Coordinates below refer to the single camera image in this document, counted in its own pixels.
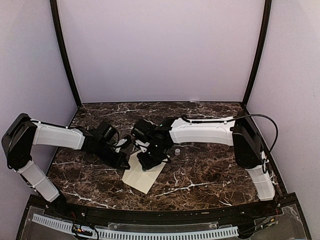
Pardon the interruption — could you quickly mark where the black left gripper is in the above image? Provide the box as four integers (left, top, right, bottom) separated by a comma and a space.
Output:
95, 141, 130, 170

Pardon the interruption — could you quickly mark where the cream envelope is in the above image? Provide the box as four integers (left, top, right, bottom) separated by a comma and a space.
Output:
122, 150, 166, 194

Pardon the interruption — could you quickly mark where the grey glue bottle cap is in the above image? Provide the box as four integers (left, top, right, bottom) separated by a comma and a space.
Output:
174, 148, 181, 156

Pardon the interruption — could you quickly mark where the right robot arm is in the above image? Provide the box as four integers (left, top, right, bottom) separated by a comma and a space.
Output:
131, 114, 276, 217

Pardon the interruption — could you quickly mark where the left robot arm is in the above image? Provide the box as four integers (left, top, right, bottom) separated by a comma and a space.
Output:
1, 113, 131, 218

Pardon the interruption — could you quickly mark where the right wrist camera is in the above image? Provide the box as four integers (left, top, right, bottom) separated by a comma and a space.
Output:
130, 118, 156, 153

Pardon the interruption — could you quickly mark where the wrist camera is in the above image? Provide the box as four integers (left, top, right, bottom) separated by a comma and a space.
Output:
96, 121, 132, 150
130, 118, 156, 153

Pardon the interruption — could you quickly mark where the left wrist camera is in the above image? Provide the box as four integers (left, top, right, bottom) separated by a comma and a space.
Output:
96, 121, 132, 150

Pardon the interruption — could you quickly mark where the black front rail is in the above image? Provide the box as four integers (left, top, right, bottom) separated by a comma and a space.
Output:
27, 193, 298, 226

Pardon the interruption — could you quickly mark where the white slotted cable duct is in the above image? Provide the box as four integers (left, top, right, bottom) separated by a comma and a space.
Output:
32, 213, 239, 240

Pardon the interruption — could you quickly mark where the black corner frame post left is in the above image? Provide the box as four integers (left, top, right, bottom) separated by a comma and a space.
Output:
49, 0, 82, 108

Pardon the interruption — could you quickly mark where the black corner frame post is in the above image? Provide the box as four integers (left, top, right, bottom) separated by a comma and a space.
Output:
49, 0, 82, 108
241, 0, 272, 108

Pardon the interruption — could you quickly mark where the black corner frame post right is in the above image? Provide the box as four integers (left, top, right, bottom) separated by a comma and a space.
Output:
241, 0, 272, 108

